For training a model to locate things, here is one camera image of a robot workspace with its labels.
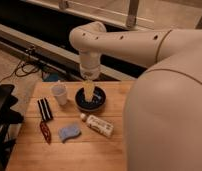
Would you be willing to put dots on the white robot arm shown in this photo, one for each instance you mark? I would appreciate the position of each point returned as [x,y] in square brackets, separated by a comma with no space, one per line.
[162,117]

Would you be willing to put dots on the blue object on floor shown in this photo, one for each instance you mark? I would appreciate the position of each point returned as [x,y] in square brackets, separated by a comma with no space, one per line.
[51,78]

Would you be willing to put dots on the blue sponge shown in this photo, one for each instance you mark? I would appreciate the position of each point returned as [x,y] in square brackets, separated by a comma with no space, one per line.
[69,132]

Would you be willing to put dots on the black chair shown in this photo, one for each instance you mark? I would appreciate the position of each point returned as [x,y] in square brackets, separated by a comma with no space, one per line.
[7,117]

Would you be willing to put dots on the white tube with label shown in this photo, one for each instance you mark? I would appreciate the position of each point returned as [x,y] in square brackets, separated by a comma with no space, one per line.
[99,125]

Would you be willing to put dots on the black white striped cloth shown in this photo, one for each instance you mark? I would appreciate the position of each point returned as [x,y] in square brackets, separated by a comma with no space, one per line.
[45,110]

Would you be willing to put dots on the white ceramic cup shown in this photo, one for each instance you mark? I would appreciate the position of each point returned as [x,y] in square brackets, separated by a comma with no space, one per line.
[59,92]

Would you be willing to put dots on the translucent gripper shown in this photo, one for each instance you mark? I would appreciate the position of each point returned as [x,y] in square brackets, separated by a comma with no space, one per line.
[89,87]

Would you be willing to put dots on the metal rail beam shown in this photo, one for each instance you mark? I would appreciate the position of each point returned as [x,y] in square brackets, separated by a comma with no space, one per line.
[43,48]

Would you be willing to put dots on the dark ceramic bowl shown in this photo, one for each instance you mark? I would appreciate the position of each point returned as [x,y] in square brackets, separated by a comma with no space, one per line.
[95,103]

